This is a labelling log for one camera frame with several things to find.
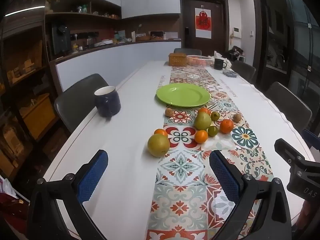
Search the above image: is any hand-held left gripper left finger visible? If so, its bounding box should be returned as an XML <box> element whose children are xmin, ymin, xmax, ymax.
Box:
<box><xmin>26</xmin><ymin>149</ymin><xmax>109</xmax><ymax>240</ymax></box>

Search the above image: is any person's right hand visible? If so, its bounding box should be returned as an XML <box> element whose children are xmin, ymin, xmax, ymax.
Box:
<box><xmin>291</xmin><ymin>201</ymin><xmax>313</xmax><ymax>233</ymax></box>

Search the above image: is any glass sliding door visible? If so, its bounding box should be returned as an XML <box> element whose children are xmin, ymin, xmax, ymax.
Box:
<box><xmin>252</xmin><ymin>0</ymin><xmax>320</xmax><ymax>100</ymax></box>

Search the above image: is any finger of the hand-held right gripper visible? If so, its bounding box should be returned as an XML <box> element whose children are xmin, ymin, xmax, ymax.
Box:
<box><xmin>302</xmin><ymin>129</ymin><xmax>320</xmax><ymax>153</ymax></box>
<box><xmin>274</xmin><ymin>138</ymin><xmax>307</xmax><ymax>167</ymax></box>

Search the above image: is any medium orange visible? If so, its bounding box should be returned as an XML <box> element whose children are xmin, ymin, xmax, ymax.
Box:
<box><xmin>194</xmin><ymin>129</ymin><xmax>209</xmax><ymax>144</ymax></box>

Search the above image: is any yellow storage box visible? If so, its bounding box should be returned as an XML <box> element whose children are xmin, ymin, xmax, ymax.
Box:
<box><xmin>21</xmin><ymin>94</ymin><xmax>57</xmax><ymax>140</ymax></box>

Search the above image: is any white sideboard counter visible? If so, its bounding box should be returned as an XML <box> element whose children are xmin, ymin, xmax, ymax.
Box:
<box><xmin>49</xmin><ymin>39</ymin><xmax>182</xmax><ymax>93</ymax></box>

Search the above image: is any green plate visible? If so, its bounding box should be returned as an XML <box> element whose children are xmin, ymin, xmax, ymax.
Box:
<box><xmin>156</xmin><ymin>83</ymin><xmax>212</xmax><ymax>108</ymax></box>

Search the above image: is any dark wooden wall shelf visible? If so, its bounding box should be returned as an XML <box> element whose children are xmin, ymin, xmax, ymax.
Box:
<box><xmin>45</xmin><ymin>0</ymin><xmax>123</xmax><ymax>20</ymax></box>

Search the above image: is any green pear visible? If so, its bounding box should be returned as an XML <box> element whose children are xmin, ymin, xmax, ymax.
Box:
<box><xmin>194</xmin><ymin>112</ymin><xmax>212</xmax><ymax>131</ymax></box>

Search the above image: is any dark bag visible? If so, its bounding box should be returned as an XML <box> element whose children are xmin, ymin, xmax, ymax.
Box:
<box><xmin>225</xmin><ymin>45</ymin><xmax>247</xmax><ymax>60</ymax></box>

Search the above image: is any white floral patterned tablecloth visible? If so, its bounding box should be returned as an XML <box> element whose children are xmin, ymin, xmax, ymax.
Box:
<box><xmin>42</xmin><ymin>60</ymin><xmax>320</xmax><ymax>240</ymax></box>

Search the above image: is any clear plastic bowl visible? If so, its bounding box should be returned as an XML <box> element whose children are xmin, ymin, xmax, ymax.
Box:
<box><xmin>186</xmin><ymin>55</ymin><xmax>212</xmax><ymax>67</ymax></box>

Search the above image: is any red cloth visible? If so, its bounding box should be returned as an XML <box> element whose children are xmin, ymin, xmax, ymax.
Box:
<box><xmin>0</xmin><ymin>192</ymin><xmax>30</xmax><ymax>228</ymax></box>

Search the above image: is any large orange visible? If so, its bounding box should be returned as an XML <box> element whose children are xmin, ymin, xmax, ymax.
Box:
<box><xmin>220</xmin><ymin>119</ymin><xmax>234</xmax><ymax>134</ymax></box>

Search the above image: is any grey dining chair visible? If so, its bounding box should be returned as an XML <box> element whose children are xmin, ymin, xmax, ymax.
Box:
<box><xmin>54</xmin><ymin>73</ymin><xmax>110</xmax><ymax>133</ymax></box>
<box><xmin>265</xmin><ymin>81</ymin><xmax>313</xmax><ymax>135</ymax></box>
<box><xmin>173</xmin><ymin>48</ymin><xmax>202</xmax><ymax>56</ymax></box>
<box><xmin>231</xmin><ymin>60</ymin><xmax>257</xmax><ymax>83</ymax></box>

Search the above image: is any navy blue mug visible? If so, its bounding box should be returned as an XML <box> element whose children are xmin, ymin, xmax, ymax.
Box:
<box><xmin>94</xmin><ymin>86</ymin><xmax>121</xmax><ymax>118</ymax></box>

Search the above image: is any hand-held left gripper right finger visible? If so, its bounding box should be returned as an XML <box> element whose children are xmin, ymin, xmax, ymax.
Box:
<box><xmin>209</xmin><ymin>150</ymin><xmax>293</xmax><ymax>240</ymax></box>

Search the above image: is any dark brown door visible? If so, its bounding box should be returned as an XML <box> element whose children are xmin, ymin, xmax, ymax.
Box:
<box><xmin>180</xmin><ymin>0</ymin><xmax>229</xmax><ymax>55</ymax></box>

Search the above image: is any dark green mug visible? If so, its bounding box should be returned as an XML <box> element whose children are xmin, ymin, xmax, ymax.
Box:
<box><xmin>213</xmin><ymin>58</ymin><xmax>227</xmax><ymax>70</ymax></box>

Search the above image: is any red and white door poster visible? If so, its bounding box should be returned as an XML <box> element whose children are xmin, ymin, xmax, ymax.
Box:
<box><xmin>195</xmin><ymin>5</ymin><xmax>212</xmax><ymax>39</ymax></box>

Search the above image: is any dark open shelving unit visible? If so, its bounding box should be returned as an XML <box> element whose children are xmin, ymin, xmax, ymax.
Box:
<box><xmin>0</xmin><ymin>12</ymin><xmax>65</xmax><ymax>180</ymax></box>

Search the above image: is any wicker basket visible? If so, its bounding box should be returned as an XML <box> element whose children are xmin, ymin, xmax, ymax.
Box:
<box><xmin>168</xmin><ymin>53</ymin><xmax>188</xmax><ymax>67</ymax></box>

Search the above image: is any black water dispenser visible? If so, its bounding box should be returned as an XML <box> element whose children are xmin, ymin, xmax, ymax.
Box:
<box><xmin>51</xmin><ymin>24</ymin><xmax>72</xmax><ymax>55</ymax></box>

